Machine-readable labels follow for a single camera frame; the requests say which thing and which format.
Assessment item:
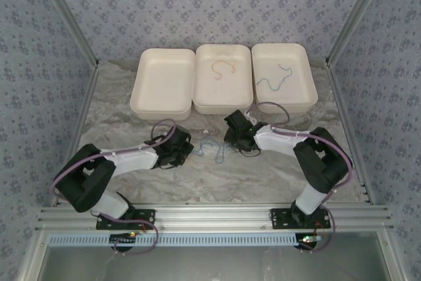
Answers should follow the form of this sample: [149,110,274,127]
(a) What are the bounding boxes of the aluminium frame post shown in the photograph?
[32,0,101,70]
[324,0,394,68]

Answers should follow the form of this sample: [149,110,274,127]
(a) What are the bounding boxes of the light blue thin cable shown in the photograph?
[256,63,293,93]

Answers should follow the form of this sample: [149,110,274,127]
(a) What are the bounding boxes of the orange thin cable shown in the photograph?
[210,60,237,82]

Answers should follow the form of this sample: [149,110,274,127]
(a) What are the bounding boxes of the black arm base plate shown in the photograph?
[95,208,157,231]
[269,207,332,230]

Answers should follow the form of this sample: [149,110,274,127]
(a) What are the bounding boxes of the slotted cable duct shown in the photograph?
[48,233,299,248]

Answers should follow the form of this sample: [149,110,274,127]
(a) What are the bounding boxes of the aluminium table side rail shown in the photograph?
[51,62,101,208]
[324,59,376,205]

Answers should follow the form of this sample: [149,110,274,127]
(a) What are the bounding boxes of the small black circuit board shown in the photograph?
[297,234,322,249]
[109,232,138,246]

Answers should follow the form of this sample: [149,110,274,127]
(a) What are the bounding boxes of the aluminium frame leg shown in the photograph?
[376,230,407,281]
[16,230,50,281]

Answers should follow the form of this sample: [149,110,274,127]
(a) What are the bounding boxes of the cream plastic tray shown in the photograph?
[130,47,197,121]
[191,43,255,116]
[251,42,319,114]

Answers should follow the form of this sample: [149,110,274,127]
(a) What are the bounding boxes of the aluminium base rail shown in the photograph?
[35,203,395,232]

